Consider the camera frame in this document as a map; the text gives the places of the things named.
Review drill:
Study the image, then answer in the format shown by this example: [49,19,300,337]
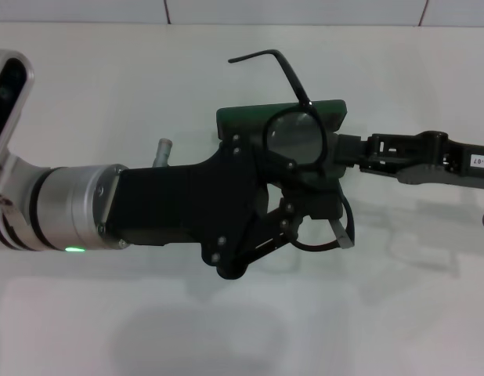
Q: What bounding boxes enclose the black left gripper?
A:
[104,135,339,281]

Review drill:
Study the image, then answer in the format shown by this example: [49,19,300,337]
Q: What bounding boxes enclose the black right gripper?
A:
[333,131,484,190]

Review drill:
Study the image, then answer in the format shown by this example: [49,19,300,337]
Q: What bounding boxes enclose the green glasses case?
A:
[216,99,348,193]

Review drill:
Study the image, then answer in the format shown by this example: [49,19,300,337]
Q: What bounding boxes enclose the black glasses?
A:
[228,49,357,252]

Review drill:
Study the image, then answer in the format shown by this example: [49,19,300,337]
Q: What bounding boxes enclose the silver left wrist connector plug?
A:
[150,136,175,168]

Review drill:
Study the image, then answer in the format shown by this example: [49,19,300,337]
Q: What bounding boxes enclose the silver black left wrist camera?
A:
[0,49,36,197]

